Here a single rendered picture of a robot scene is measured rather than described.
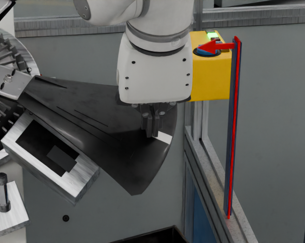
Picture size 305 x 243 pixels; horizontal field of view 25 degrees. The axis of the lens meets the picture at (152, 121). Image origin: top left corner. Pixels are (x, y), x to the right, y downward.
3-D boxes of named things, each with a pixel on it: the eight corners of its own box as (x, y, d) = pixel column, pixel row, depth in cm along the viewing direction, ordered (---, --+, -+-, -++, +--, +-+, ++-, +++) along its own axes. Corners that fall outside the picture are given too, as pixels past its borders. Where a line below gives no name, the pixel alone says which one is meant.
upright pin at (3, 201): (-2, 205, 114) (-6, 171, 111) (11, 204, 115) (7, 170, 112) (-3, 212, 112) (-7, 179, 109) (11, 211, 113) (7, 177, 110)
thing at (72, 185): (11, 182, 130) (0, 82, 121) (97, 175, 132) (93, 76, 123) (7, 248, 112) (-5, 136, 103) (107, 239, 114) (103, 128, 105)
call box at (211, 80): (170, 77, 152) (170, 31, 147) (215, 74, 153) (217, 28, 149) (184, 109, 138) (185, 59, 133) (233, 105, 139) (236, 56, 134)
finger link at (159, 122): (174, 88, 100) (171, 121, 105) (152, 89, 100) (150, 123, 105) (178, 103, 98) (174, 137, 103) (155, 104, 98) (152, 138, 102)
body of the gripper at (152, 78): (191, 11, 94) (184, 75, 102) (115, 14, 93) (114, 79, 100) (202, 46, 89) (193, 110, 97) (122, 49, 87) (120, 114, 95)
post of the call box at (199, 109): (190, 134, 152) (192, 82, 146) (204, 133, 152) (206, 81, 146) (193, 141, 149) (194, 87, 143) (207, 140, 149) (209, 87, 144)
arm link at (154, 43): (189, -4, 93) (187, 15, 95) (122, -1, 92) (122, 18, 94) (201, 34, 87) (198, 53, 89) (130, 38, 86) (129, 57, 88)
